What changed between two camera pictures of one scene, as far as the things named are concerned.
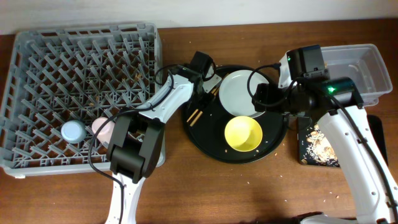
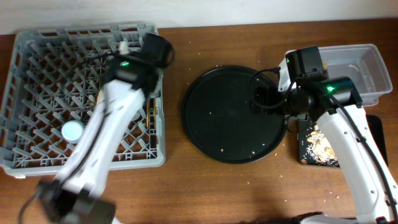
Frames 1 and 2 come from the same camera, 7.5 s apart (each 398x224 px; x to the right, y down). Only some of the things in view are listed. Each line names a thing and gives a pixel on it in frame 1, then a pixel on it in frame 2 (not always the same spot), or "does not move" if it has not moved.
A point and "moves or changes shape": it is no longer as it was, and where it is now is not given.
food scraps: (318, 149) does not move
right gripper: (267, 94) does not move
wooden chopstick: (200, 112) moves or changes shape
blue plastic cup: (73, 132) does not move
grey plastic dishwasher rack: (61, 83) does not move
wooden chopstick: (190, 118) moves or changes shape
